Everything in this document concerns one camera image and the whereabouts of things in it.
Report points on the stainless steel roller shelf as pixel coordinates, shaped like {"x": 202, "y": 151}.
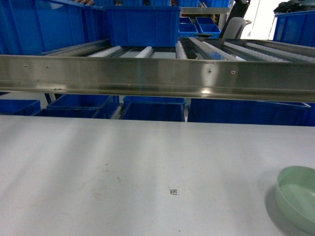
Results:
{"x": 196, "y": 68}

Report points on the light green bowl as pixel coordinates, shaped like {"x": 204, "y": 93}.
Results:
{"x": 295, "y": 196}

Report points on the large blue crate far left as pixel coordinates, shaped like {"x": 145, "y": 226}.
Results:
{"x": 31, "y": 27}

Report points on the small blue bin lower middle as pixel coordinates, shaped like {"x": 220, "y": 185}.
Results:
{"x": 153, "y": 108}

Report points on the grey office chair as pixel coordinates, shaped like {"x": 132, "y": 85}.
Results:
{"x": 234, "y": 28}

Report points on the large blue bin on shelf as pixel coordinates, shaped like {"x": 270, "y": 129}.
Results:
{"x": 142, "y": 26}

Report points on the small QR code sticker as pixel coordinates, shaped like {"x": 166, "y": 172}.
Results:
{"x": 174, "y": 192}

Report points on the blue crate far right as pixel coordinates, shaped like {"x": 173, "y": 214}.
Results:
{"x": 295, "y": 28}

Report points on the wide blue bin lower right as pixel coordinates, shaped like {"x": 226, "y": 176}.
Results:
{"x": 247, "y": 112}

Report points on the blue bin lower left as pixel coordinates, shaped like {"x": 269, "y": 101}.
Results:
{"x": 82, "y": 106}

